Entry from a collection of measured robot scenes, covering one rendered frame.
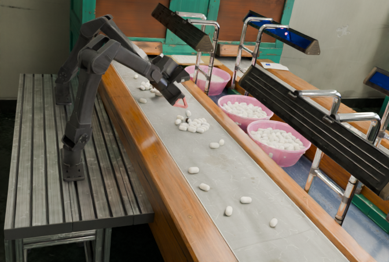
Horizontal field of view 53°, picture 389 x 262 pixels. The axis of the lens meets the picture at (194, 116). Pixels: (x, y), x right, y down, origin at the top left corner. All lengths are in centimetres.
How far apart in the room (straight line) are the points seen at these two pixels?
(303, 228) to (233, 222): 21
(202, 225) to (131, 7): 150
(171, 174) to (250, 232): 31
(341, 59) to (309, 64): 38
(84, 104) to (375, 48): 360
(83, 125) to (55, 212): 30
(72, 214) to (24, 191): 19
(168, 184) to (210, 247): 27
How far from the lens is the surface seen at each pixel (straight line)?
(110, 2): 226
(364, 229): 145
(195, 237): 105
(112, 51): 130
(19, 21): 312
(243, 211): 121
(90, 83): 131
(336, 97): 121
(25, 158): 150
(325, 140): 99
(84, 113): 135
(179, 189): 120
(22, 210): 127
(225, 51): 252
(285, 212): 127
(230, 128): 162
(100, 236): 127
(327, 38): 405
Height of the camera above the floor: 147
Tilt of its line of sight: 25 degrees down
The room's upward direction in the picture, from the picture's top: 9 degrees clockwise
